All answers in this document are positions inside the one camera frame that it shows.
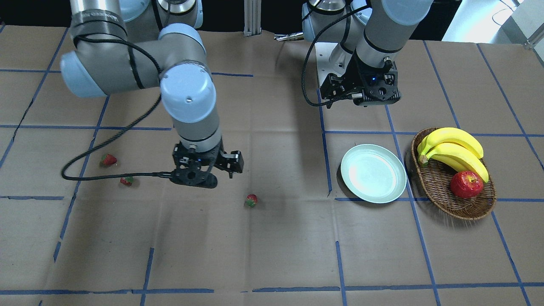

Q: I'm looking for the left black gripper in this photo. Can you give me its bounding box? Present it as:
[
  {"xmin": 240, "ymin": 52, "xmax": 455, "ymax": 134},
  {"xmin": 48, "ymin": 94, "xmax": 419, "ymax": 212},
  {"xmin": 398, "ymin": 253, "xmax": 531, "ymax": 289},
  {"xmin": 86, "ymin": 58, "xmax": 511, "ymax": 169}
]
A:
[{"xmin": 319, "ymin": 55, "xmax": 400, "ymax": 108}]

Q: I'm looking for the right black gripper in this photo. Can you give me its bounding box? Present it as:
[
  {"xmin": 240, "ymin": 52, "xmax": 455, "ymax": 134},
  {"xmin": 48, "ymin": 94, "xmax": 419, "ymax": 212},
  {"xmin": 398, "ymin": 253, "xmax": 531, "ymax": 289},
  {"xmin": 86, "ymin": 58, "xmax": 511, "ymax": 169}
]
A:
[{"xmin": 170, "ymin": 141, "xmax": 244, "ymax": 189}]

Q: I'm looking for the strawberry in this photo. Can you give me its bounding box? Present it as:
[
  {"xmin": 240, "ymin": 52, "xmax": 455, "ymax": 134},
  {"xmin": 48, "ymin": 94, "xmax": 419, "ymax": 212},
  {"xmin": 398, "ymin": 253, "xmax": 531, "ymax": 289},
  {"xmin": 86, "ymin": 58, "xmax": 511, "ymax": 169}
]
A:
[
  {"xmin": 99, "ymin": 153, "xmax": 117, "ymax": 167},
  {"xmin": 120, "ymin": 176, "xmax": 134, "ymax": 187},
  {"xmin": 244, "ymin": 194, "xmax": 258, "ymax": 208}
]

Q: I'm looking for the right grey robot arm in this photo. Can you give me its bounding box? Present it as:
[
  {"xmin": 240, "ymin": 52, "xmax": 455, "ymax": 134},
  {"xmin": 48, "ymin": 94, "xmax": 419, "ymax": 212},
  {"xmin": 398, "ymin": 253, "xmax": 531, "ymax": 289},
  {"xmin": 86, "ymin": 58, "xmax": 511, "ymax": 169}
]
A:
[{"xmin": 60, "ymin": 0, "xmax": 244, "ymax": 188}]

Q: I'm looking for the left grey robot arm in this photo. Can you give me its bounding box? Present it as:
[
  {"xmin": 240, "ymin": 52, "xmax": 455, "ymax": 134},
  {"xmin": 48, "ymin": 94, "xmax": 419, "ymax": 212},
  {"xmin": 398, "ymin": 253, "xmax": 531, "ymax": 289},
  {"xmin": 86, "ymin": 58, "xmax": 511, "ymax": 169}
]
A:
[{"xmin": 301, "ymin": 0, "xmax": 433, "ymax": 108}]

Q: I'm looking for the light green plate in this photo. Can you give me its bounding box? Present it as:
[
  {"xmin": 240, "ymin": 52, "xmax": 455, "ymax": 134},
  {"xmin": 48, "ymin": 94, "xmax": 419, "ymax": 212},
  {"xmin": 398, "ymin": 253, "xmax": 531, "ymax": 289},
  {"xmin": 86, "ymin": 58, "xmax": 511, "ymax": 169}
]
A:
[{"xmin": 340, "ymin": 144, "xmax": 408, "ymax": 204}]

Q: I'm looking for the brown wicker basket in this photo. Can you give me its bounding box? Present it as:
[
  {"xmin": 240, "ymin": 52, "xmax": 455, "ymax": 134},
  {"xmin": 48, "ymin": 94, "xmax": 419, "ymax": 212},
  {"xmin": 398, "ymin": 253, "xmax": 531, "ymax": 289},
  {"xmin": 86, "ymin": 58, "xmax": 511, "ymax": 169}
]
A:
[{"xmin": 405, "ymin": 127, "xmax": 498, "ymax": 221}]

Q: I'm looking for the yellow banana bunch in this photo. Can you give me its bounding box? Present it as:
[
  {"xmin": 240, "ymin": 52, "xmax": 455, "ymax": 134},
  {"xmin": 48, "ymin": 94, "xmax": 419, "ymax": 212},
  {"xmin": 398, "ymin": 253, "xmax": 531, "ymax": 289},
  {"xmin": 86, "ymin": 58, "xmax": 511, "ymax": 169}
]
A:
[{"xmin": 416, "ymin": 127, "xmax": 490, "ymax": 183}]

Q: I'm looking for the red apple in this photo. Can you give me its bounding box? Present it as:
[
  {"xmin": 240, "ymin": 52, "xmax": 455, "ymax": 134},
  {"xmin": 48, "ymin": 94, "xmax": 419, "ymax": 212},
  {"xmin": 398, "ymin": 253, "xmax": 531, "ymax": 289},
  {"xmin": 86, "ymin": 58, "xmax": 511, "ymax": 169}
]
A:
[{"xmin": 450, "ymin": 171, "xmax": 484, "ymax": 199}]

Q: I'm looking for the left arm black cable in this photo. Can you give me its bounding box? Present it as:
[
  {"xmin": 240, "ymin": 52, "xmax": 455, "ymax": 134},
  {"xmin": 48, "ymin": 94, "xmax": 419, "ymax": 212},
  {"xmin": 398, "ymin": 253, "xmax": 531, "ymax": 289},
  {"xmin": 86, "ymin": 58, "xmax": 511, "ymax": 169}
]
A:
[{"xmin": 301, "ymin": 4, "xmax": 370, "ymax": 107}]

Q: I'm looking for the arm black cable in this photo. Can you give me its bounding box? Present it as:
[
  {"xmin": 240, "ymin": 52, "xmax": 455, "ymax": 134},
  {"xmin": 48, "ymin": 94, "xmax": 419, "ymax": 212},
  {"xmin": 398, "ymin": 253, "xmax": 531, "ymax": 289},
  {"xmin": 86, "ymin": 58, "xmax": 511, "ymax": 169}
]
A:
[
  {"xmin": 61, "ymin": 96, "xmax": 173, "ymax": 181},
  {"xmin": 301, "ymin": 4, "xmax": 370, "ymax": 107}
]

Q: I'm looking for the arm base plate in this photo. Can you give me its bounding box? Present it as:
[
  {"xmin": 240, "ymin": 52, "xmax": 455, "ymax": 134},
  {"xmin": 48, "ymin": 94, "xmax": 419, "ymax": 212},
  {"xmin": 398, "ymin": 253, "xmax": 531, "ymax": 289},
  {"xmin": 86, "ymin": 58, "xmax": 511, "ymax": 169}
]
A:
[{"xmin": 314, "ymin": 42, "xmax": 352, "ymax": 87}]

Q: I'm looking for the aluminium frame post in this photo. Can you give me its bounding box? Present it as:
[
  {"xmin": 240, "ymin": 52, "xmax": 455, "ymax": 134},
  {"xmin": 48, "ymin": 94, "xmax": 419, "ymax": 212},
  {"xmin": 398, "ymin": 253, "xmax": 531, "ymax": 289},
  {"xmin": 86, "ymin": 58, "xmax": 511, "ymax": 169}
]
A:
[{"xmin": 243, "ymin": 0, "xmax": 262, "ymax": 37}]

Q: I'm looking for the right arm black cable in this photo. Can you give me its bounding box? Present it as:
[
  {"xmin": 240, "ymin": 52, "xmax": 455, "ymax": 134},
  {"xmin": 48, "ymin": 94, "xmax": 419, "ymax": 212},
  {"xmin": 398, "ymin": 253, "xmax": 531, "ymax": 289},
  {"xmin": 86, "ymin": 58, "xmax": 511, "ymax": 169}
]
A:
[{"xmin": 61, "ymin": 96, "xmax": 173, "ymax": 181}]

